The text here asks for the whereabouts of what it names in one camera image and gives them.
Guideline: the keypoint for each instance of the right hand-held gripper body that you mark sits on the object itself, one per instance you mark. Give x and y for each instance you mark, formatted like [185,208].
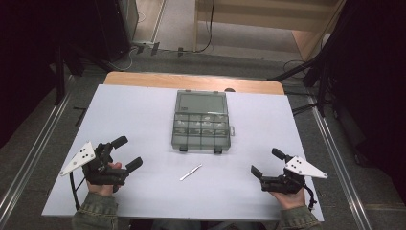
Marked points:
[288,184]

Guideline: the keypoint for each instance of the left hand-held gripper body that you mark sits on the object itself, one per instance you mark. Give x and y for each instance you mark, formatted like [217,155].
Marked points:
[101,174]

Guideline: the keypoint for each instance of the person's left hand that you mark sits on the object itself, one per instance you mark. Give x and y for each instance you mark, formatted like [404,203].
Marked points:
[101,189]

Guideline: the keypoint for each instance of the person's right hand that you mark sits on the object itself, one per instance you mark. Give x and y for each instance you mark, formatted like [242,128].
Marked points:
[292,200]

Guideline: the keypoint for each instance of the white table board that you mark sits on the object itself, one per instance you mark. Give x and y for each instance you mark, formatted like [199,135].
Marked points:
[134,111]

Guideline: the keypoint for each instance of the thin white stick tool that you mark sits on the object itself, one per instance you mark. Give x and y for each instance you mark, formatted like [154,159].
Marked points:
[191,172]

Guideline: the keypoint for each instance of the translucent grey compartment box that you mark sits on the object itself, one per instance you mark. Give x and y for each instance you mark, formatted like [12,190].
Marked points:
[201,123]

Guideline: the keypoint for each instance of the small dark round object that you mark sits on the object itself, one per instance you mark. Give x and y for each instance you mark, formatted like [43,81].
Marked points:
[230,90]

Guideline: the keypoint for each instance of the black metal stand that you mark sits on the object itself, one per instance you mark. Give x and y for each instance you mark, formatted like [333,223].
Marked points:
[60,76]
[316,80]

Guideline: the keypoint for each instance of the wooden table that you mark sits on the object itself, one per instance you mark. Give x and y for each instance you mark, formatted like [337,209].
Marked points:
[191,81]

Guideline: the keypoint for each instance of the black cabinet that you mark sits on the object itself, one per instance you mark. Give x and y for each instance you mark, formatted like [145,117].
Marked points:
[113,28]

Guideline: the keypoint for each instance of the light wooden bench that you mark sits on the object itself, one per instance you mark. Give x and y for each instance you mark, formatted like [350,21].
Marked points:
[255,14]

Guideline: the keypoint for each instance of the metal floor rail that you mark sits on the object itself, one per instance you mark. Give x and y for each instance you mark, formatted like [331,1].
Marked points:
[35,150]
[338,159]

